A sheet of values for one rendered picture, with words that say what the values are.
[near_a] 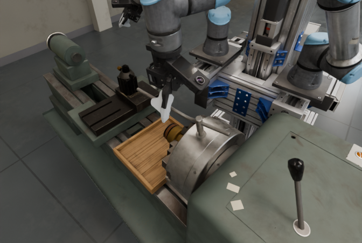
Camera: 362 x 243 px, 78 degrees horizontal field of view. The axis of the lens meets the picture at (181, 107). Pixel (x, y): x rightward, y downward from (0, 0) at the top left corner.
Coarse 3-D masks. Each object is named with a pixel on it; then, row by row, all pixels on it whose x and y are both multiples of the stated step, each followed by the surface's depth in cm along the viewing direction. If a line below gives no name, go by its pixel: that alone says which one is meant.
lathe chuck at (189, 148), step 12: (204, 120) 78; (216, 120) 80; (192, 132) 75; (216, 132) 74; (180, 144) 74; (192, 144) 72; (204, 144) 71; (180, 156) 73; (192, 156) 71; (168, 168) 76; (180, 168) 72; (168, 180) 80; (180, 180) 73; (180, 192) 77
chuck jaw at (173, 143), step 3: (174, 141) 88; (177, 141) 88; (171, 144) 87; (174, 144) 87; (171, 147) 86; (174, 147) 86; (168, 150) 84; (171, 150) 85; (168, 153) 85; (168, 156) 82; (162, 159) 81; (165, 159) 81; (168, 159) 81; (162, 162) 82; (165, 162) 80; (162, 165) 83; (165, 165) 81; (165, 168) 82; (168, 171) 78; (168, 174) 79
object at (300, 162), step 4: (288, 160) 48; (292, 160) 47; (296, 160) 47; (300, 160) 46; (288, 164) 47; (292, 164) 46; (296, 164) 46; (300, 164) 46; (288, 168) 47; (292, 168) 46; (296, 168) 46; (300, 168) 46; (292, 172) 47; (296, 172) 46; (300, 172) 46; (292, 176) 47; (296, 176) 46; (300, 176) 46; (296, 180) 47; (300, 180) 47
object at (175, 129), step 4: (172, 124) 93; (176, 124) 94; (168, 128) 92; (172, 128) 92; (176, 128) 91; (180, 128) 91; (164, 132) 92; (168, 132) 91; (172, 132) 90; (176, 132) 89; (180, 132) 90; (164, 136) 93; (168, 136) 91; (172, 136) 89; (176, 136) 89; (180, 136) 89; (168, 140) 91; (172, 140) 89; (176, 140) 89
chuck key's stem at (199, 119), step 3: (198, 117) 67; (201, 117) 67; (198, 120) 67; (201, 120) 67; (198, 123) 68; (198, 126) 69; (201, 126) 69; (198, 129) 70; (201, 129) 70; (198, 132) 73; (201, 132) 71; (201, 135) 73
